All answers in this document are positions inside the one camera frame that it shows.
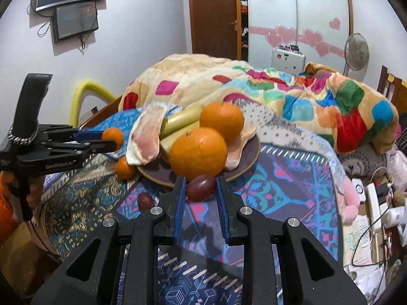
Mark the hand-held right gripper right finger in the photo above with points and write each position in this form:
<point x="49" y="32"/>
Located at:
<point x="222" y="211"/>

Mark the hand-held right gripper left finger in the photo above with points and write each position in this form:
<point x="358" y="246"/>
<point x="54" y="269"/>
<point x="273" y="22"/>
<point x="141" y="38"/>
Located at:
<point x="179" y="211"/>

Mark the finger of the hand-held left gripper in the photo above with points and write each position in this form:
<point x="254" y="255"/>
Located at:
<point x="95" y="147"/>
<point x="89" y="135"/>

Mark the small orange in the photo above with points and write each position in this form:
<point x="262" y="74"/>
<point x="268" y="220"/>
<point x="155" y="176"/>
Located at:
<point x="114" y="135"/>
<point x="124" y="169"/>

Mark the red grape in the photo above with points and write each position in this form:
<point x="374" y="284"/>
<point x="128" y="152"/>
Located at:
<point x="145" y="200"/>
<point x="201" y="188"/>

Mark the purple plate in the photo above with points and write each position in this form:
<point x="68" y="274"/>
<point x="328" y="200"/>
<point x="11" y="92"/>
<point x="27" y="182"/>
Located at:
<point x="244" y="163"/>

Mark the large orange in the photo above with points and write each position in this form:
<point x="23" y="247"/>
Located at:
<point x="197" y="154"/>
<point x="222" y="119"/>

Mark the sugarcane piece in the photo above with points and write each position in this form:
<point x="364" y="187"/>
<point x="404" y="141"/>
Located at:
<point x="181" y="119"/>
<point x="167" y="146"/>

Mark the person's left hand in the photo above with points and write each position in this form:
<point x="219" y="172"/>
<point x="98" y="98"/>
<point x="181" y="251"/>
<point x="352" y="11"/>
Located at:
<point x="35" y="193"/>

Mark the yellow foam tube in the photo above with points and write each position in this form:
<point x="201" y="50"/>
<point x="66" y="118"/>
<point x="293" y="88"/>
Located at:
<point x="78" y="98"/>

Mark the patterned blue bed sheet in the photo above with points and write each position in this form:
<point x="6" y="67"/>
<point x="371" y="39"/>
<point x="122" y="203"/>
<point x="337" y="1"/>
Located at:
<point x="286" y="197"/>

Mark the black white patterned cloth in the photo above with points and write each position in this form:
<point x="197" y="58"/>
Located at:
<point x="286" y="124"/>

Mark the colourful checked blanket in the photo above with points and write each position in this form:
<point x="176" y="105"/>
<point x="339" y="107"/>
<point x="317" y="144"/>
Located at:
<point x="197" y="79"/>

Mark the pink plush toy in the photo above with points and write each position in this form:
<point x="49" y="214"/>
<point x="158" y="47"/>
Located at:
<point x="349" y="203"/>

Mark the white charger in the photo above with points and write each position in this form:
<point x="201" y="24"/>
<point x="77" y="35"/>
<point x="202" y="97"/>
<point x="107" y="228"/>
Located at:
<point x="359" y="186"/>

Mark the white power strip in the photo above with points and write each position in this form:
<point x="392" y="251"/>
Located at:
<point x="373" y="206"/>

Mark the grey patterned cloth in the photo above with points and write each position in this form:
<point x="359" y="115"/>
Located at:
<point x="365" y="160"/>

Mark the white hard case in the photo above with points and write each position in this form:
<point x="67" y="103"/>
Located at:
<point x="287" y="62"/>

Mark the brown wooden door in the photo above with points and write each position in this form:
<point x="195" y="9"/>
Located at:
<point x="213" y="16"/>

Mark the small dark jars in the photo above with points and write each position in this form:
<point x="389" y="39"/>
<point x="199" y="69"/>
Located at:
<point x="289" y="48"/>

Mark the wardrobe with heart stickers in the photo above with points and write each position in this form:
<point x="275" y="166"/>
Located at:
<point x="270" y="9"/>

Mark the standing fan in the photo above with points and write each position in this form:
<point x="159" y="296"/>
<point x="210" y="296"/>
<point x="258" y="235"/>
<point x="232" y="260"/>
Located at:
<point x="357" y="52"/>

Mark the wooden bed headboard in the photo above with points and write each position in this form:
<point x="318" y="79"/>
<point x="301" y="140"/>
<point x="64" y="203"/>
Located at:
<point x="394" y="92"/>

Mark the wooden bed side rail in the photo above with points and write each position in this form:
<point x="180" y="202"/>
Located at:
<point x="101" y="114"/>

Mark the white wall socket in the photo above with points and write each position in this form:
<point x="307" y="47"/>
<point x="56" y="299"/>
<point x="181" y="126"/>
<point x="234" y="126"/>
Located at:
<point x="91" y="110"/>

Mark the small black wall monitor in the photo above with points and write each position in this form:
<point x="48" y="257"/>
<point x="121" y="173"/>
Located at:
<point x="76" y="20"/>

